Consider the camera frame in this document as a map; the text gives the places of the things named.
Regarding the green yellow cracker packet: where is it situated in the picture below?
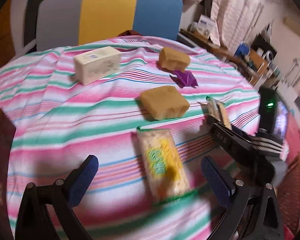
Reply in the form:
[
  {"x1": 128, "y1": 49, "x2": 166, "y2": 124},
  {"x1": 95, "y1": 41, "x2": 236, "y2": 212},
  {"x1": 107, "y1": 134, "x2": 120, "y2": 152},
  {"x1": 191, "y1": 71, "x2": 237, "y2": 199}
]
[{"x1": 136, "y1": 127, "x2": 191, "y2": 204}]

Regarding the purple snack packet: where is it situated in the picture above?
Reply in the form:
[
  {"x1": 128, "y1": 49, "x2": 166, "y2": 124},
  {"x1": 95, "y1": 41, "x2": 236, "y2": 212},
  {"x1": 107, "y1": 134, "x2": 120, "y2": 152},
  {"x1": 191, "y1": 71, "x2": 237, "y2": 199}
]
[{"x1": 170, "y1": 70, "x2": 198, "y2": 88}]

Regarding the cream cardboard box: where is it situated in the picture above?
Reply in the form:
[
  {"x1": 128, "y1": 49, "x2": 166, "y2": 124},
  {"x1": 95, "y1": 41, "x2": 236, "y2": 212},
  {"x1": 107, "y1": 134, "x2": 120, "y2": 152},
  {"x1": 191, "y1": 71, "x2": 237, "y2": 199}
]
[{"x1": 74, "y1": 47, "x2": 121, "y2": 85}]

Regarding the wooden side shelf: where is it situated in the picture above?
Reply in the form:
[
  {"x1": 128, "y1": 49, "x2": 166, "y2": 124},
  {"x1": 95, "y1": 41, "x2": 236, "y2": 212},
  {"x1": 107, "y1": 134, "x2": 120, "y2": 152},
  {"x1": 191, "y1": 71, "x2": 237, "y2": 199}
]
[{"x1": 178, "y1": 29, "x2": 273, "y2": 86}]

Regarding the pink green striped cloth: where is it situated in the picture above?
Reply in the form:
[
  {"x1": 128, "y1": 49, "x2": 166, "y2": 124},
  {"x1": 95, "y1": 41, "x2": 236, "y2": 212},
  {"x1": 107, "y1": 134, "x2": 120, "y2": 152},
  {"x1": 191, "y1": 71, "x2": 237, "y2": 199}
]
[{"x1": 0, "y1": 36, "x2": 260, "y2": 239}]

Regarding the white blue tissue box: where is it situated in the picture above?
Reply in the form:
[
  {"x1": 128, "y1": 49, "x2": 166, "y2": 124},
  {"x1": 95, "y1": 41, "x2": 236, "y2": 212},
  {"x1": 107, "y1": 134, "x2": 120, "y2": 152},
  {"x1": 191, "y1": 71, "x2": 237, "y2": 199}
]
[{"x1": 196, "y1": 15, "x2": 216, "y2": 40}]

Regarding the wooden wardrobe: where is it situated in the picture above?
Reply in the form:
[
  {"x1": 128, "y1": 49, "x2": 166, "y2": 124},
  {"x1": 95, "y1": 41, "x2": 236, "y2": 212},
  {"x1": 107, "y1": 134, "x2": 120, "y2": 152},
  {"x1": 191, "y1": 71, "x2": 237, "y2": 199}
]
[{"x1": 0, "y1": 0, "x2": 15, "y2": 68}]

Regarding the dark red garment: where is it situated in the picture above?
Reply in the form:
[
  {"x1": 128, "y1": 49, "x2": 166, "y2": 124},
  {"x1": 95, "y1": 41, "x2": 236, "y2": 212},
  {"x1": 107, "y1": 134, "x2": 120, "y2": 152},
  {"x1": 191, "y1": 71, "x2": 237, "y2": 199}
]
[{"x1": 118, "y1": 30, "x2": 142, "y2": 37}]

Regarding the grey yellow blue chair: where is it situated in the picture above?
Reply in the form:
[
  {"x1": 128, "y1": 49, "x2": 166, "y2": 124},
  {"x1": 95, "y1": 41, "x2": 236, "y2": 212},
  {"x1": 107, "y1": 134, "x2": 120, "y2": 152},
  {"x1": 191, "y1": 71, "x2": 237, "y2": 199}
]
[{"x1": 24, "y1": 0, "x2": 183, "y2": 51}]

